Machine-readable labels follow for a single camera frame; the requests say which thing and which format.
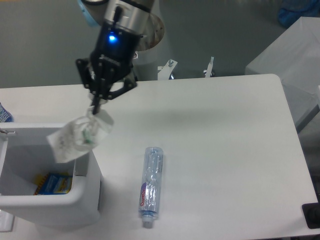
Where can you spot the metal clamp bolt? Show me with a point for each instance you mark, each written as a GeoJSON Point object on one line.
{"type": "Point", "coordinates": [209, 71]}

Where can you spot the black device at edge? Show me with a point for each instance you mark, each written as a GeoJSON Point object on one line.
{"type": "Point", "coordinates": [311, 212]}

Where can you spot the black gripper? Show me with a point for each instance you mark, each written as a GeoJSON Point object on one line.
{"type": "Point", "coordinates": [106, 74]}

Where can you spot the grey covered box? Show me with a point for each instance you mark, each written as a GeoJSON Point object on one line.
{"type": "Point", "coordinates": [295, 58]}

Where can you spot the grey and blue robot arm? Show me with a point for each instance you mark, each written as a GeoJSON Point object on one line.
{"type": "Point", "coordinates": [131, 15]}

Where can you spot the crushed clear plastic bottle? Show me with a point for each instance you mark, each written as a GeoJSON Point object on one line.
{"type": "Point", "coordinates": [150, 190]}

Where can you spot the white trash can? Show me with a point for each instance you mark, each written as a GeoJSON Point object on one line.
{"type": "Point", "coordinates": [25, 154]}

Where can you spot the white mounting bracket right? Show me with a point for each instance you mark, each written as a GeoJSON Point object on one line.
{"type": "Point", "coordinates": [166, 72]}

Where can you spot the blue plastic bag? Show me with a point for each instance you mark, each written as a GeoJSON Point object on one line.
{"type": "Point", "coordinates": [291, 10]}

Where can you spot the blue yellow snack wrapper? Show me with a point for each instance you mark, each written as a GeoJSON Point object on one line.
{"type": "Point", "coordinates": [53, 184]}

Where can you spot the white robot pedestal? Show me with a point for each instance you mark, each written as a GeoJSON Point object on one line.
{"type": "Point", "coordinates": [145, 65]}

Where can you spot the clear plastic bag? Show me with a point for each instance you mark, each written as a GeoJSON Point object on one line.
{"type": "Point", "coordinates": [80, 136]}

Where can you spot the blue white packet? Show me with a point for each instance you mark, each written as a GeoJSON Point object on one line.
{"type": "Point", "coordinates": [5, 116]}

